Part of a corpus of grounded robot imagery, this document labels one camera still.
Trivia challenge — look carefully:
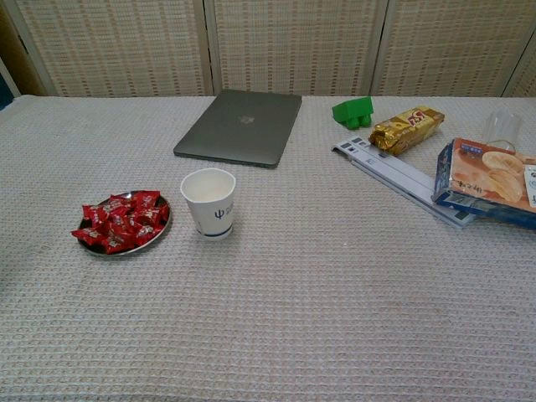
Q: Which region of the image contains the orange potato chips box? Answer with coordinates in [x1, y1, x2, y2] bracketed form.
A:
[430, 137, 536, 230]

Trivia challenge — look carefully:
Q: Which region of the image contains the white paper cup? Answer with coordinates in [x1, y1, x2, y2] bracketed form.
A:
[179, 167, 237, 240]

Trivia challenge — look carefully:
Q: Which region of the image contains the grey closed laptop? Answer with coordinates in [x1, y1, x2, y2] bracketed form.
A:
[173, 89, 303, 170]

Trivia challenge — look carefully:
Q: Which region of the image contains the white flat paper box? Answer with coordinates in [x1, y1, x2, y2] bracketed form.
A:
[331, 136, 477, 229]

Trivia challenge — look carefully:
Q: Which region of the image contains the red candy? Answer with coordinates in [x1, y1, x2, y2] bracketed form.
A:
[132, 224, 165, 243]
[130, 190, 162, 209]
[81, 204, 111, 226]
[100, 234, 136, 255]
[70, 228, 106, 247]
[107, 208, 131, 230]

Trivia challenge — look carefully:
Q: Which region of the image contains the woven folding screen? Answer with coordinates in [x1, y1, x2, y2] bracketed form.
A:
[0, 0, 536, 98]

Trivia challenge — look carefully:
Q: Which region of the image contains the beige woven tablecloth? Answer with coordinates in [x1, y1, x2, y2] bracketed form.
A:
[0, 95, 536, 402]

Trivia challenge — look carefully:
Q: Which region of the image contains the green toy block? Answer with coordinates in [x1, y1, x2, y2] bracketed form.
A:
[332, 96, 374, 130]

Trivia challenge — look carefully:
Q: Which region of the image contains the gold snack packet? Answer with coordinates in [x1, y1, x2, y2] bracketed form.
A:
[368, 106, 446, 157]

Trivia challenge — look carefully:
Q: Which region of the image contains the metal dish of red candies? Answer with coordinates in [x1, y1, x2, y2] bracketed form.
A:
[77, 190, 172, 257]

